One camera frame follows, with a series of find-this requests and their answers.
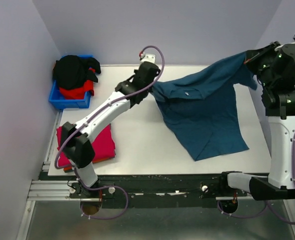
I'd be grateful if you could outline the teal blue t shirt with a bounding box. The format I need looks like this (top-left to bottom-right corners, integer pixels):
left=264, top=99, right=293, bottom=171
left=152, top=52, right=257, bottom=161

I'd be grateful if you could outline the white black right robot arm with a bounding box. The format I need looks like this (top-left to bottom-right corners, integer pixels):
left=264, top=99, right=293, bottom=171
left=217, top=41, right=295, bottom=201

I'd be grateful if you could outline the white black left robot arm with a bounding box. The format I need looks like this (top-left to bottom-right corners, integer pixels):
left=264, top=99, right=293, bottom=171
left=59, top=61, right=162, bottom=198

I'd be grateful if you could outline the red crumpled garment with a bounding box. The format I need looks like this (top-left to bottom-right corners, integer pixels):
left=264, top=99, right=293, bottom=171
left=58, top=67, right=98, bottom=100

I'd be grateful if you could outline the black crumpled garment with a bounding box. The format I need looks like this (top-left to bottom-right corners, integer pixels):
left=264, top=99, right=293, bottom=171
left=52, top=55, right=101, bottom=90

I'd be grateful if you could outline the folded magenta t shirt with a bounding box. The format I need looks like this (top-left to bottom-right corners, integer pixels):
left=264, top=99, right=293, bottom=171
left=56, top=124, right=116, bottom=169

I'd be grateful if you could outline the blue plastic bin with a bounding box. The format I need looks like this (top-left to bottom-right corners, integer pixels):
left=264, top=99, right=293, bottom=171
left=48, top=55, right=94, bottom=110

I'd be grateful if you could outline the folded orange t shirt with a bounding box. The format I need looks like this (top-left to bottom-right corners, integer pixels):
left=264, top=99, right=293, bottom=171
left=57, top=155, right=115, bottom=173

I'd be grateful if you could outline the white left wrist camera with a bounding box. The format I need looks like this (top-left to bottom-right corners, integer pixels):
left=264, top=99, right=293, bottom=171
left=139, top=52, right=156, bottom=64

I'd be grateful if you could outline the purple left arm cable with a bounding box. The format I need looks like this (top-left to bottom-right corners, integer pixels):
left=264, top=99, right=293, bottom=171
left=54, top=45, right=166, bottom=221

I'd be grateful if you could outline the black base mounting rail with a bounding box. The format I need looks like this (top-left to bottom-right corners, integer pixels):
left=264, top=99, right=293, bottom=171
left=68, top=172, right=271, bottom=210

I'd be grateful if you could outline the aluminium frame rail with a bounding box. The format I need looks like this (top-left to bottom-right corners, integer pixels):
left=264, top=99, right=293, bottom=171
left=26, top=178, right=78, bottom=201

